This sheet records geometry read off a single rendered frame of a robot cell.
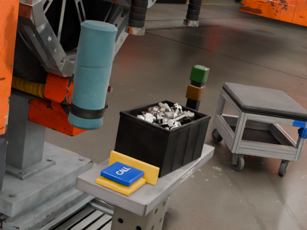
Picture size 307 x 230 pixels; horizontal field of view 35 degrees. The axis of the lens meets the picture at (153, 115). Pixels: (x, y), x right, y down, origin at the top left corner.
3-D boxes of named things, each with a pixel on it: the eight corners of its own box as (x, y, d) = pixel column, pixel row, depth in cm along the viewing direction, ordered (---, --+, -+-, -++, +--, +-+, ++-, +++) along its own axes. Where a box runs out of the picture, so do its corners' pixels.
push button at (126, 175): (115, 169, 108) (117, 160, 108) (143, 180, 106) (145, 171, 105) (98, 180, 102) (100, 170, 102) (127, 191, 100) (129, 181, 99)
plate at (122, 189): (114, 170, 109) (114, 166, 109) (145, 183, 106) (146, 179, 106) (95, 182, 102) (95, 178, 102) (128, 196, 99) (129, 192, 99)
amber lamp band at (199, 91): (190, 95, 135) (193, 81, 134) (203, 99, 134) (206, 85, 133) (184, 97, 132) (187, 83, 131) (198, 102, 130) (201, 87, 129)
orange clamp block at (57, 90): (48, 65, 131) (41, 96, 132) (72, 72, 128) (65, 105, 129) (63, 65, 137) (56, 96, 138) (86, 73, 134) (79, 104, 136)
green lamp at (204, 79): (193, 78, 134) (197, 64, 132) (207, 81, 132) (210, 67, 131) (188, 80, 130) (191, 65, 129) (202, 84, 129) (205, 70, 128)
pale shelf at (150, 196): (158, 138, 142) (161, 128, 141) (213, 156, 136) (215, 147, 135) (74, 188, 104) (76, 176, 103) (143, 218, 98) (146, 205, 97)
